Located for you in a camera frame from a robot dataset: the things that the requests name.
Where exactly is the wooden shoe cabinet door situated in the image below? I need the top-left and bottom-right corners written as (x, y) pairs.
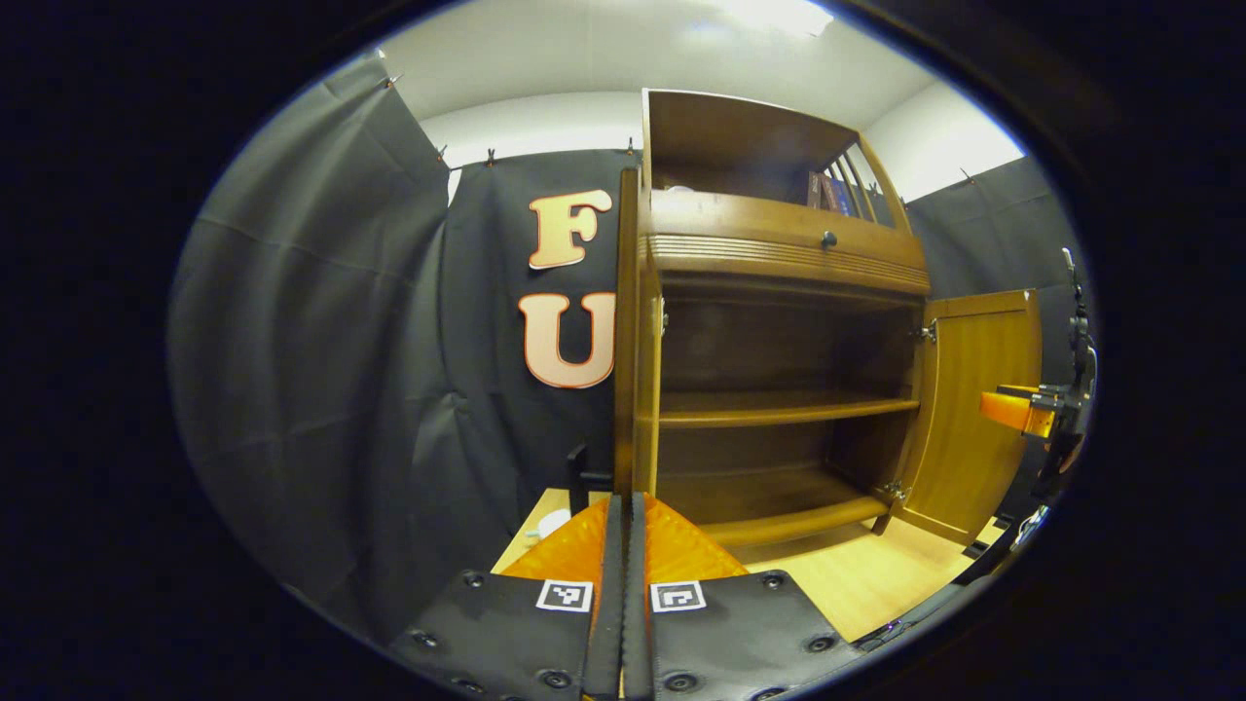
top-left (891, 289), bottom-right (1044, 546)
top-left (613, 167), bottom-right (663, 499)

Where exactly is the large ceiling light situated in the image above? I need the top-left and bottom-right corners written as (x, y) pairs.
top-left (701, 0), bottom-right (836, 38)

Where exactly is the wooden inner shelf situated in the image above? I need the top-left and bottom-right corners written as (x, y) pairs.
top-left (658, 389), bottom-right (921, 430)

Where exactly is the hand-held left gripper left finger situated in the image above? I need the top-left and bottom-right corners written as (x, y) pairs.
top-left (389, 492), bottom-right (626, 701)

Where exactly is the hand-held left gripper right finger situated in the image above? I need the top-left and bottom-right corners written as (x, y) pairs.
top-left (623, 492), bottom-right (867, 701)

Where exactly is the wooden double-door shoe cabinet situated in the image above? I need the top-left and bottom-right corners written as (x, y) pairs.
top-left (613, 88), bottom-right (1044, 548)

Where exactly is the black door handle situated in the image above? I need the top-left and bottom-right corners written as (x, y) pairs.
top-left (568, 443), bottom-right (616, 512)

